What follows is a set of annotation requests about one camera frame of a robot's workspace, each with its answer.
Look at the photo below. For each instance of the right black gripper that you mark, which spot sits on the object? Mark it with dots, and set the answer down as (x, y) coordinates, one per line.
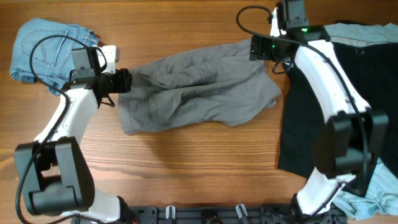
(262, 46)

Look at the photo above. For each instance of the black shorts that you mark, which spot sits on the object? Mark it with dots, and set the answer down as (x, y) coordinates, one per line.
(308, 142)

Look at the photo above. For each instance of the blue denim jeans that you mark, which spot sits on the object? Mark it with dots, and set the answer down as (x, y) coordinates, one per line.
(50, 44)

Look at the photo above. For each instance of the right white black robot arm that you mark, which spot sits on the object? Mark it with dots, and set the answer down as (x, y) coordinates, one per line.
(317, 60)

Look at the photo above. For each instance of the grey cotton shorts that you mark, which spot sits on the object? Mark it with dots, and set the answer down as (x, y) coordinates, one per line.
(217, 83)

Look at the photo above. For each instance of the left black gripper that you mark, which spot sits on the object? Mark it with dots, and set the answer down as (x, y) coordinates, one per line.
(124, 76)

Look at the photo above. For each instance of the light blue t-shirt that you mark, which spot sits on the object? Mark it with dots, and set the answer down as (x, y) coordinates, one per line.
(382, 189)

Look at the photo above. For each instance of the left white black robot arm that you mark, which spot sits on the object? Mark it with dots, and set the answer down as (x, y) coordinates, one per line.
(54, 177)

